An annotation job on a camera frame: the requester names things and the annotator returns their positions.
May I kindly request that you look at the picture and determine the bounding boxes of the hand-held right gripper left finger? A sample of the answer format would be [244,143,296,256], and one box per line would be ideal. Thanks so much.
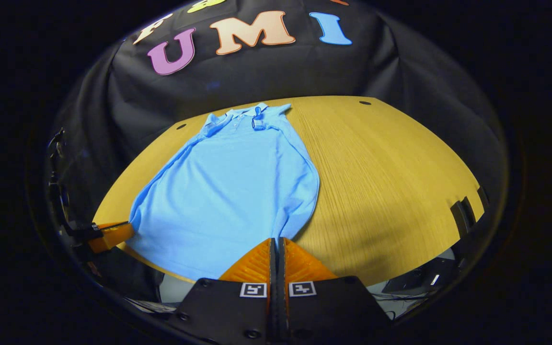
[168,237,279,345]

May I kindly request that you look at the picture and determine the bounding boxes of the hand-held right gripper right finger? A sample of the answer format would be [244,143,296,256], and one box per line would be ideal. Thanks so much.
[278,237,392,345]

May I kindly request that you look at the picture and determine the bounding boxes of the light blue T-shirt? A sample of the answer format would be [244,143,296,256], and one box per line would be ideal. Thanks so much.
[126,102,321,281]

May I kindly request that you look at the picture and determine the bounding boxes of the black device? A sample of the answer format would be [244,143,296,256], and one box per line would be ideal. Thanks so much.
[381,256,460,294]

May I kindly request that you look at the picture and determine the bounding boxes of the black backdrop cloth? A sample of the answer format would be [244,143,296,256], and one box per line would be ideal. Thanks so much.
[41,0,509,230]

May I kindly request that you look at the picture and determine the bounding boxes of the black cable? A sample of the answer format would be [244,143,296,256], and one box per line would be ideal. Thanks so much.
[371,291,418,321]

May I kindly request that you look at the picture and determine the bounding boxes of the black table bracket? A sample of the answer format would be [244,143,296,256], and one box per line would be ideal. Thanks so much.
[450,196,475,238]

